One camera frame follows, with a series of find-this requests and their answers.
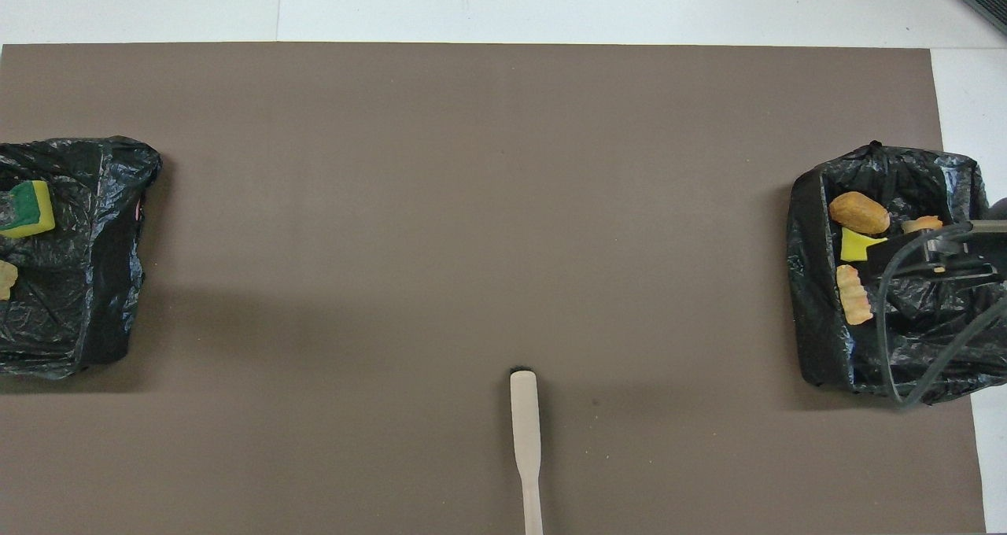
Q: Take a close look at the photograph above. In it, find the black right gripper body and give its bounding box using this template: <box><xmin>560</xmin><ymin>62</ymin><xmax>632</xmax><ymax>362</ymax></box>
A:
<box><xmin>932</xmin><ymin>232</ymin><xmax>1007</xmax><ymax>281</ymax></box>

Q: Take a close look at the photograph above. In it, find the yellow sponge wedge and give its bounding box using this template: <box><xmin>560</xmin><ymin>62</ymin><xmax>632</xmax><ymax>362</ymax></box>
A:
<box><xmin>840</xmin><ymin>228</ymin><xmax>888</xmax><ymax>262</ymax></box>

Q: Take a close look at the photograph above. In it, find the pale scalloped bread piece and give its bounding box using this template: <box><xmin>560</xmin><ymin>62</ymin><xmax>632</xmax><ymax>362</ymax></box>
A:
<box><xmin>835</xmin><ymin>264</ymin><xmax>874</xmax><ymax>326</ymax></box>

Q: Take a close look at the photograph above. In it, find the orange brown bread roll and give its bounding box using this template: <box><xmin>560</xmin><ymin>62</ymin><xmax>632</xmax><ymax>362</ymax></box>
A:
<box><xmin>828</xmin><ymin>191</ymin><xmax>891</xmax><ymax>235</ymax></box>

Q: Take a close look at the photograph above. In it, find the beige hand brush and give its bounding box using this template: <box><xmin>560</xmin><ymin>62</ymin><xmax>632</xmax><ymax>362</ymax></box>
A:
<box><xmin>509</xmin><ymin>368</ymin><xmax>545</xmax><ymax>535</ymax></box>

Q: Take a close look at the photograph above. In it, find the green and yellow sponge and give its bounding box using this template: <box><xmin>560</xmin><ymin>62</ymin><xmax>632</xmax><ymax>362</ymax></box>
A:
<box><xmin>0</xmin><ymin>179</ymin><xmax>57</xmax><ymax>239</ymax></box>

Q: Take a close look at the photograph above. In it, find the black bag lined bin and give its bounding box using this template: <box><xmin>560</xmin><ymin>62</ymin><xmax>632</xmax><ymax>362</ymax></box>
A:
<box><xmin>0</xmin><ymin>135</ymin><xmax>163</xmax><ymax>380</ymax></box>
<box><xmin>787</xmin><ymin>142</ymin><xmax>1007</xmax><ymax>405</ymax></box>

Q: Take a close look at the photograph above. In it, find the brown table mat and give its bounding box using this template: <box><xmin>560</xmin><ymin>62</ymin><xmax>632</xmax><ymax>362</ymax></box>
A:
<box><xmin>0</xmin><ymin>42</ymin><xmax>987</xmax><ymax>535</ymax></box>

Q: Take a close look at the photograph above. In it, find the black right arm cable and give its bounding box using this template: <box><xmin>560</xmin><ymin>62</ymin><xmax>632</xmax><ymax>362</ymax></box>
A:
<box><xmin>875</xmin><ymin>222</ymin><xmax>1007</xmax><ymax>408</ymax></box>

